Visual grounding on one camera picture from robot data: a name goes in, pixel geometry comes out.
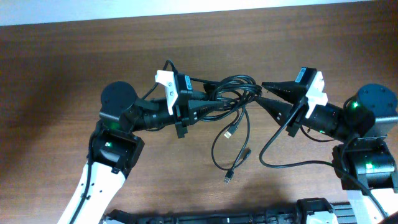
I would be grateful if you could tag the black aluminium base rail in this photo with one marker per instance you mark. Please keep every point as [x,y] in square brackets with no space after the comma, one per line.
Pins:
[307,210]

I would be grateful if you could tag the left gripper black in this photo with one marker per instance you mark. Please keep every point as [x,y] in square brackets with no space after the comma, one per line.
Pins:
[181,117]

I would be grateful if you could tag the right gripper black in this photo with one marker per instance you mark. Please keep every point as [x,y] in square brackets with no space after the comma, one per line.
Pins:
[299,114]

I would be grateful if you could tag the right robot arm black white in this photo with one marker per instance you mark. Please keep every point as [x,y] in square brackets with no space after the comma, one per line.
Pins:
[362,161]

